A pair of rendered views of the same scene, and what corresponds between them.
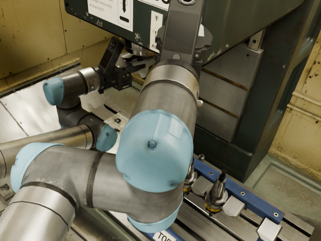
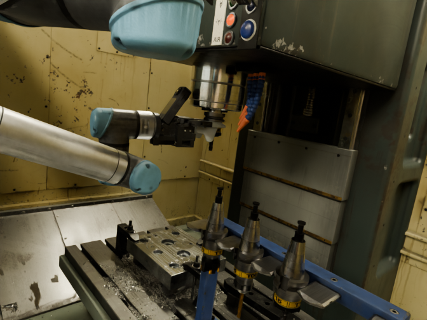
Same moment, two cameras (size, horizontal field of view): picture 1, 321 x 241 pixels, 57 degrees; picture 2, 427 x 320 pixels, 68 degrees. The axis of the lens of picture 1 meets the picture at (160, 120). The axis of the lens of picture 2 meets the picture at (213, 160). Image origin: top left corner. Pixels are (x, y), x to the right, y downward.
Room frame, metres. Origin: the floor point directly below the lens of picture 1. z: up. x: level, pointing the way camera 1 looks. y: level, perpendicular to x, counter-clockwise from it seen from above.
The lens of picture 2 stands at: (-0.03, -0.12, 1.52)
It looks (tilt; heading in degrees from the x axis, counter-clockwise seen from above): 11 degrees down; 11
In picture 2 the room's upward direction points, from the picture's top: 7 degrees clockwise
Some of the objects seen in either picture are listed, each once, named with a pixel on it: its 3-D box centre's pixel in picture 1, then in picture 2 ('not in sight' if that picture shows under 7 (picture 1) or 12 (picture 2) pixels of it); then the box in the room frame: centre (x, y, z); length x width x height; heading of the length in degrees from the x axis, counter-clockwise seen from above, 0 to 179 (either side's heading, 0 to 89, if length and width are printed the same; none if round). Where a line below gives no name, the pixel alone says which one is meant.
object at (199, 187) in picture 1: (201, 186); (268, 266); (0.57, -0.14, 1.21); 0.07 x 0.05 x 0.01; 143
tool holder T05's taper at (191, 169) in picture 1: (188, 166); (251, 233); (0.60, -0.10, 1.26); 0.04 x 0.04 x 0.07
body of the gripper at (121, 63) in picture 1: (112, 75); (172, 129); (0.81, 0.17, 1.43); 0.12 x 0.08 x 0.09; 131
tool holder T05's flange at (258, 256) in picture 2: (186, 176); (248, 253); (0.60, -0.10, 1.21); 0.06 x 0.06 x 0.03
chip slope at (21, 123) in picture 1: (57, 125); (105, 248); (1.29, 0.61, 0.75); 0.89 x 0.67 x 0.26; 143
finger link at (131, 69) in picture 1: (132, 67); (196, 123); (0.83, 0.11, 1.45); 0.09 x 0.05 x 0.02; 118
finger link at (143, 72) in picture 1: (144, 69); (210, 131); (0.86, 0.07, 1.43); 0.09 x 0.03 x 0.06; 118
